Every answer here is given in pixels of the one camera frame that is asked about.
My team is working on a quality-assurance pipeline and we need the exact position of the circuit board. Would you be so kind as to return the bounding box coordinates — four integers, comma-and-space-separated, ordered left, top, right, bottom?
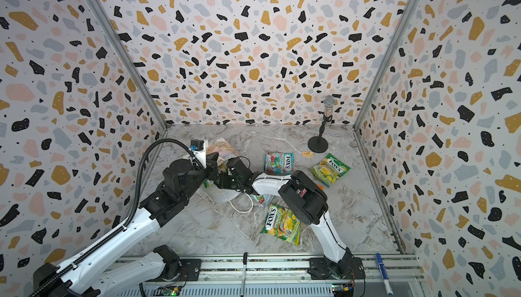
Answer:
332, 283, 354, 297
154, 286, 183, 297

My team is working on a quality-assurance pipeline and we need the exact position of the silver microphone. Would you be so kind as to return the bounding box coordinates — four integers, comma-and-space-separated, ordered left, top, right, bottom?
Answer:
323, 95, 336, 123

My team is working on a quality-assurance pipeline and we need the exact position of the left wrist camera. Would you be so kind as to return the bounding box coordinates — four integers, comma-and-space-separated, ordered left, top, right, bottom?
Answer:
190, 140, 208, 168

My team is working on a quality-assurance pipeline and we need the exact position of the black and silver pen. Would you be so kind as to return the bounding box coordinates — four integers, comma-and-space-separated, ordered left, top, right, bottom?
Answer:
240, 252, 248, 297

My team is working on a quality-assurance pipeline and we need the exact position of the green spring tea Fox's packet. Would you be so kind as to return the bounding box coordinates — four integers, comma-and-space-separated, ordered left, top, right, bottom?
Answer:
262, 204, 301, 246

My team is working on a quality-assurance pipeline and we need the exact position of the teal Fox's candy packet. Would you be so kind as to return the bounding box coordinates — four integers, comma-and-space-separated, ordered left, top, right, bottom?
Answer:
264, 152, 294, 175
252, 194, 274, 207

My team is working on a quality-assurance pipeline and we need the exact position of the blue marker pen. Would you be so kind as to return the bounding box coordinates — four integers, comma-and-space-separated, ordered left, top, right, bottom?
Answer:
376, 253, 393, 296

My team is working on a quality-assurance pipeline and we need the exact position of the right circuit board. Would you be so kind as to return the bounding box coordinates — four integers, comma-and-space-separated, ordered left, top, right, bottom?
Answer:
332, 283, 354, 297

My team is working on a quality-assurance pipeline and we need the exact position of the white paper bag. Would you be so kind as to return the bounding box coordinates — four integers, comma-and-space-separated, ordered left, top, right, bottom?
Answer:
201, 138, 254, 214

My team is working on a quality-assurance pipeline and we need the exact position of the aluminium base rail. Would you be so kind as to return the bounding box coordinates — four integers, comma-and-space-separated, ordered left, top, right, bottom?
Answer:
79, 254, 428, 297

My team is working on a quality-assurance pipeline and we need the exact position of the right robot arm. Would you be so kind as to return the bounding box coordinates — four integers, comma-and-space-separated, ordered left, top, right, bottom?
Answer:
206, 157, 366, 281

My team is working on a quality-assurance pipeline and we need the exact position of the black microphone stand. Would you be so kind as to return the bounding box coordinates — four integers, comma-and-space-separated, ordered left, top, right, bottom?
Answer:
307, 121, 328, 153

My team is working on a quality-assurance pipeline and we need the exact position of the left circuit board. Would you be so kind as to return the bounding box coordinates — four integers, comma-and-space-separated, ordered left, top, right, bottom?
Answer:
154, 286, 183, 297

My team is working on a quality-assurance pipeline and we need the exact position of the green yellow Fox's candy packet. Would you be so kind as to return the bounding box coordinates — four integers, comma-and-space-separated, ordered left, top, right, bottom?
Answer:
311, 153, 351, 187

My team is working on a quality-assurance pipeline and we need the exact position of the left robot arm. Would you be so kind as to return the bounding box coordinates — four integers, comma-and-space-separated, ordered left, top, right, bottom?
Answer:
32, 153, 218, 296

